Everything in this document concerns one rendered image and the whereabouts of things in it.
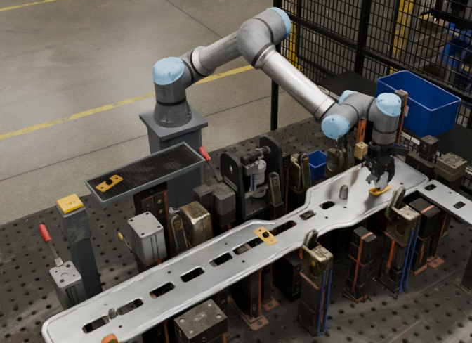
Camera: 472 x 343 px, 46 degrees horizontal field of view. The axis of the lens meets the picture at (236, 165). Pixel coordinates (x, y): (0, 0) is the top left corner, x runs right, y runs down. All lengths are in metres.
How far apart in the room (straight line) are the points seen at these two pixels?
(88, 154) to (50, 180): 0.35
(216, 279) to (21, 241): 0.99
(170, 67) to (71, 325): 0.97
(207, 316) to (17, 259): 1.00
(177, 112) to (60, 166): 1.99
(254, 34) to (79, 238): 0.84
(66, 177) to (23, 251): 1.61
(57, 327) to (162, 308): 0.28
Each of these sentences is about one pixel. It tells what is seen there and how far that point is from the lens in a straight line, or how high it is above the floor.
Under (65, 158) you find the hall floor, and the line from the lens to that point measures 4.07.
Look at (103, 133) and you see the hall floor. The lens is 4.27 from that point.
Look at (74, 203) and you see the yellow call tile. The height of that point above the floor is 1.16.
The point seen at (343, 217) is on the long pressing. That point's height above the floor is 1.00.
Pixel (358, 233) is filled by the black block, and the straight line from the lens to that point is 1.84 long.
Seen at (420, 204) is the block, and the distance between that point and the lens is 2.01.
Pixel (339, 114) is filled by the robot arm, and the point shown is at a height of 1.36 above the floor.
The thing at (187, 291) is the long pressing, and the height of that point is 1.00.
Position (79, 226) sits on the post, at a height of 1.08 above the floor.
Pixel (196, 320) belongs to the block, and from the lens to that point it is 1.52.
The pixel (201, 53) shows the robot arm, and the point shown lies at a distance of 2.10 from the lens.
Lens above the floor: 2.22
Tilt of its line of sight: 36 degrees down
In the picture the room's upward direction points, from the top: 1 degrees counter-clockwise
